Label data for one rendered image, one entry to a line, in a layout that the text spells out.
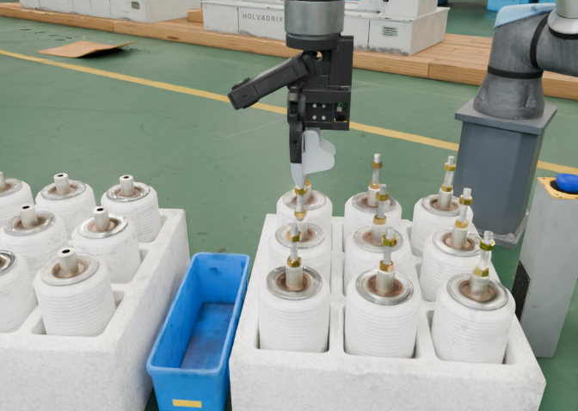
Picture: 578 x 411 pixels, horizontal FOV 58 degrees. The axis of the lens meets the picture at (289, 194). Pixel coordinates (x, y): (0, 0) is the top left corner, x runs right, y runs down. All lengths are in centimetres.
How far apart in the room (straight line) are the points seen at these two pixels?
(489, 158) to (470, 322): 64
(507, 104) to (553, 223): 42
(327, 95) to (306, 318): 28
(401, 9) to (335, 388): 245
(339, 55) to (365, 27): 230
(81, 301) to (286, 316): 27
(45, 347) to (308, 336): 34
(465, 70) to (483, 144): 149
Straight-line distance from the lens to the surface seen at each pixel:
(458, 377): 70
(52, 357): 78
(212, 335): 100
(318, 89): 67
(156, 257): 90
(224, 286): 103
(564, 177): 90
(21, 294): 82
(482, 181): 129
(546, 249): 91
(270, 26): 330
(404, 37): 288
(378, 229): 77
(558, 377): 102
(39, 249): 89
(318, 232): 80
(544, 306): 97
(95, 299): 76
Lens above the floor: 66
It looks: 27 degrees down
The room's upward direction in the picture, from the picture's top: straight up
